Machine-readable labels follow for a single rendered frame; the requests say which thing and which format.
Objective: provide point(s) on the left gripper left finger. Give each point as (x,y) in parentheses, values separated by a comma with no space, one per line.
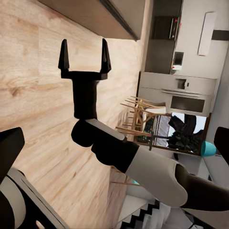
(11,143)

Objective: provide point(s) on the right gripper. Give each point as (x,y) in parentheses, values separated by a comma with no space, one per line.
(84,83)

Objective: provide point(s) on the fixed window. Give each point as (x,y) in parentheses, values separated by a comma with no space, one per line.
(178,132)

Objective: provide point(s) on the fridge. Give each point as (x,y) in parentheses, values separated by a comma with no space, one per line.
(182,94)

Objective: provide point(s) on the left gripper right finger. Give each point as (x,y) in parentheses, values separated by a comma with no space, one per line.
(221,142)

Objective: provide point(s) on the breakfast table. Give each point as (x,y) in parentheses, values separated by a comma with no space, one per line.
(141,133)

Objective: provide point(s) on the range hood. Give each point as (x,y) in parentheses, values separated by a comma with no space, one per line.
(209,34)

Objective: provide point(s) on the room light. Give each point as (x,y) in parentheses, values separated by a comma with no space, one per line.
(209,149)

